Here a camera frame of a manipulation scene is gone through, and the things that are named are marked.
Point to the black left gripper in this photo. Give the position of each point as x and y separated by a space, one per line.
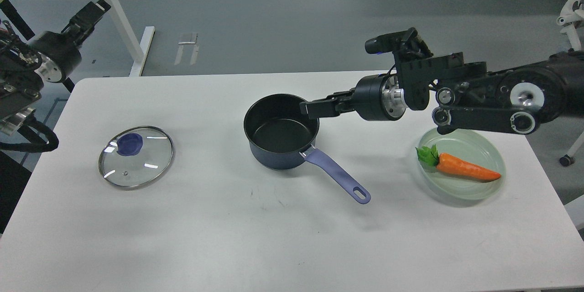
59 52

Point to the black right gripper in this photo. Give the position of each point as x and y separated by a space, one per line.
376 98

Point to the blue saucepan with handle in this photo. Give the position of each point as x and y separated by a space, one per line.
282 138

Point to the glass lid with blue knob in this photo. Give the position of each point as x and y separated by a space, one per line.
136 157

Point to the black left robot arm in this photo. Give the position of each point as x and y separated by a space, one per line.
19 91

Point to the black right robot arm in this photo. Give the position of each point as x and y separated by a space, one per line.
468 96

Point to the black metal rack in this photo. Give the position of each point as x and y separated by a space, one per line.
16 33

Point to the orange toy carrot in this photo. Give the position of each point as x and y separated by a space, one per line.
449 164

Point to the pale green plate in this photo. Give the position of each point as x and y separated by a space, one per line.
471 147

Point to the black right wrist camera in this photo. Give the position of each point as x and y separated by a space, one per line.
405 45

